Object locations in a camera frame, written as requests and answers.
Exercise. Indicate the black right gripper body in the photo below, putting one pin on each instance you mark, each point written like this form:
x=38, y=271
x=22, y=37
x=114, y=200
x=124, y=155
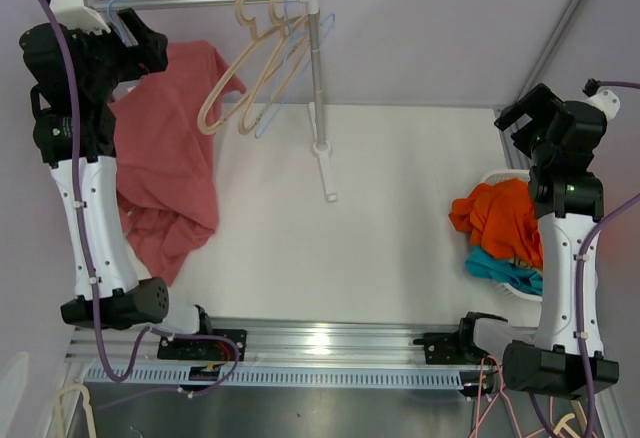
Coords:
x=533, y=134

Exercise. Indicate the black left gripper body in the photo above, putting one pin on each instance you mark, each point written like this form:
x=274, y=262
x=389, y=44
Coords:
x=109, y=62

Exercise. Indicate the light blue wire hanger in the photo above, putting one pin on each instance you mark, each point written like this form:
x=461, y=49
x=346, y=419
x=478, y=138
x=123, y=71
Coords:
x=117, y=23
x=293, y=66

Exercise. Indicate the pink t shirt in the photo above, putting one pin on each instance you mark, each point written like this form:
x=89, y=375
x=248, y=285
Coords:
x=165, y=166

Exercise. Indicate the beige wooden hanger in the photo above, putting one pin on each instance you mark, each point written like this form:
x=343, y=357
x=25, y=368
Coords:
x=269, y=71
x=257, y=38

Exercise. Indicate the orange t shirt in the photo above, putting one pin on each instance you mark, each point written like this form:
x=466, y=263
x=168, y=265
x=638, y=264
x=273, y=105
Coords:
x=500, y=219

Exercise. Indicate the teal t shirt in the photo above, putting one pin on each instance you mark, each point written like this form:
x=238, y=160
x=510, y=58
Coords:
x=526, y=280

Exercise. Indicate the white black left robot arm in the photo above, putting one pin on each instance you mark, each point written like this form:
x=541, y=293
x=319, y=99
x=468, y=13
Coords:
x=76, y=72

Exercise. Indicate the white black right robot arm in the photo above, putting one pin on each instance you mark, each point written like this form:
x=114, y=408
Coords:
x=565, y=358

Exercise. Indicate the wooden hanger on floor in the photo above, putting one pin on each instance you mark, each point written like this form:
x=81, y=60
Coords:
x=571, y=424

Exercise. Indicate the beige hanger on floor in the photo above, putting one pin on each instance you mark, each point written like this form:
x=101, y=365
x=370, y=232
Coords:
x=65, y=402

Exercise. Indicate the white plastic laundry basket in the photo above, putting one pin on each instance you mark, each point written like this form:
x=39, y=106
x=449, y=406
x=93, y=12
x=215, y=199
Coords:
x=495, y=178

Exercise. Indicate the metal clothes rack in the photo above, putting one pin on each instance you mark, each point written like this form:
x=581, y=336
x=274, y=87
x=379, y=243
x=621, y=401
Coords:
x=318, y=28

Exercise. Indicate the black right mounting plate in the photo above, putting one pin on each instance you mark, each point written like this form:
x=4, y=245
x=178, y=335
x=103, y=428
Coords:
x=445, y=349

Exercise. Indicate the black mounting plate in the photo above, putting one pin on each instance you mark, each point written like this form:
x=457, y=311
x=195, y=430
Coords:
x=445, y=349
x=204, y=350

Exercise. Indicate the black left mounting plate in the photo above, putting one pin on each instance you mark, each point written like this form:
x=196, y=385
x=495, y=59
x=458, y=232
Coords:
x=204, y=350

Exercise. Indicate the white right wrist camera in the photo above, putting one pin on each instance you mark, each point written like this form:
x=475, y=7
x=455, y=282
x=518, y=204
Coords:
x=602, y=98

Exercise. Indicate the white slotted cable duct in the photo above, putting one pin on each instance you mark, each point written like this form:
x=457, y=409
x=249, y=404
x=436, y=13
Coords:
x=260, y=376

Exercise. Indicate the pink wire hanger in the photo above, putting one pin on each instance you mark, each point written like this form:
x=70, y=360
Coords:
x=483, y=406

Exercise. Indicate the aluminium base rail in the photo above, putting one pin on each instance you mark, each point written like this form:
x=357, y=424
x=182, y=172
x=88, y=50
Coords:
x=282, y=343

